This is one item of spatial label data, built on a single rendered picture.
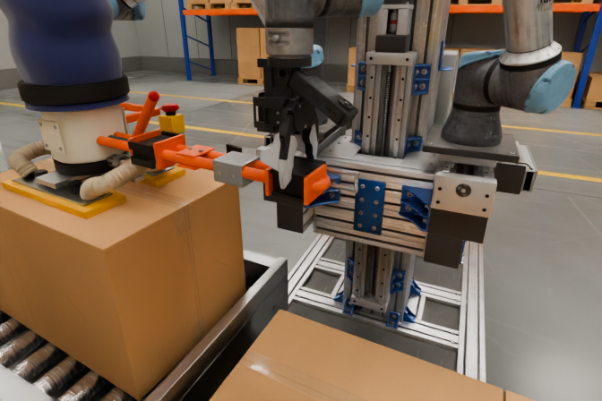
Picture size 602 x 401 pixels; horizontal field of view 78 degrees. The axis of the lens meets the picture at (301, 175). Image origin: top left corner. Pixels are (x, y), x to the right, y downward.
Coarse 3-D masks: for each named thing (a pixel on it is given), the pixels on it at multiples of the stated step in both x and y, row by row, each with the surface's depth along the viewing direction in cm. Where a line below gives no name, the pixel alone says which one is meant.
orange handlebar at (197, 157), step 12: (132, 108) 120; (156, 108) 114; (132, 120) 107; (120, 132) 90; (108, 144) 85; (120, 144) 83; (180, 144) 81; (168, 156) 77; (180, 156) 75; (192, 156) 73; (204, 156) 77; (216, 156) 76; (192, 168) 74; (204, 168) 73; (252, 168) 68; (264, 168) 71; (264, 180) 66; (324, 180) 63
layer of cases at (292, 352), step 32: (288, 320) 107; (256, 352) 97; (288, 352) 97; (320, 352) 97; (352, 352) 97; (384, 352) 97; (224, 384) 88; (256, 384) 88; (288, 384) 88; (320, 384) 88; (352, 384) 88; (384, 384) 88; (416, 384) 88; (448, 384) 88; (480, 384) 88
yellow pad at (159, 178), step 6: (168, 168) 100; (174, 168) 101; (180, 168) 101; (144, 174) 97; (150, 174) 96; (156, 174) 96; (162, 174) 98; (168, 174) 98; (174, 174) 98; (180, 174) 100; (144, 180) 96; (150, 180) 95; (156, 180) 94; (162, 180) 95; (168, 180) 97; (156, 186) 95
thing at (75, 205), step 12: (12, 180) 93; (24, 180) 93; (24, 192) 89; (36, 192) 87; (48, 192) 86; (60, 192) 86; (72, 192) 85; (108, 192) 86; (48, 204) 85; (60, 204) 82; (72, 204) 82; (84, 204) 81; (96, 204) 82; (108, 204) 83; (84, 216) 79
